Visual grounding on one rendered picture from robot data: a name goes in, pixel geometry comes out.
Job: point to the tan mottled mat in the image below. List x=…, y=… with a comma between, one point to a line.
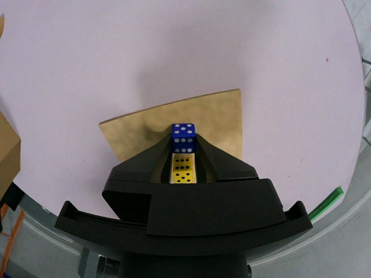
x=217, y=117

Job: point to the open brown cardboard box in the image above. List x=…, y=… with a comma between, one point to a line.
x=9, y=155

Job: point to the blue die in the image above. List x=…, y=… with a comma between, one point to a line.
x=183, y=138

